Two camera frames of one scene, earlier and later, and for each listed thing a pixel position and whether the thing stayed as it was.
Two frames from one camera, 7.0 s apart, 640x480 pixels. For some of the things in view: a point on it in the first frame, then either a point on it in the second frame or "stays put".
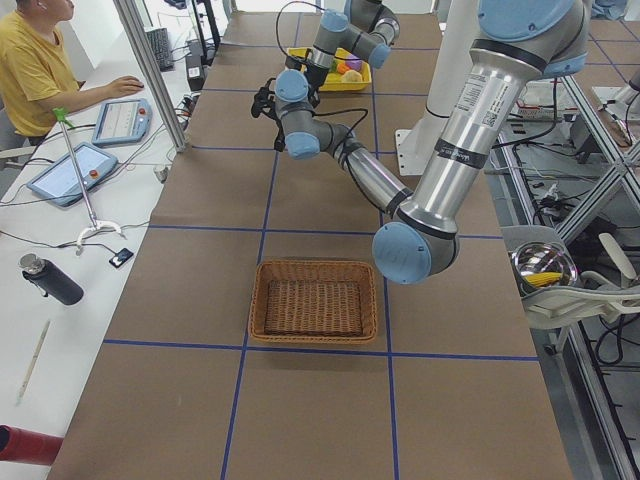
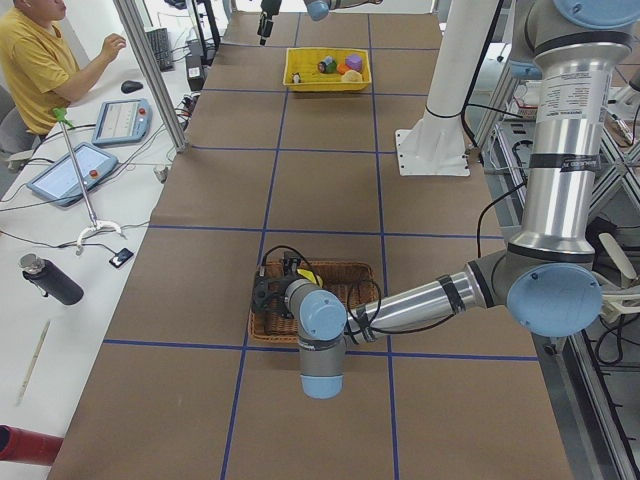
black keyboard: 160,41 stays put
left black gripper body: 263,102 → 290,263
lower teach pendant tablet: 59,182 stays put
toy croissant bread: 352,76 stays put
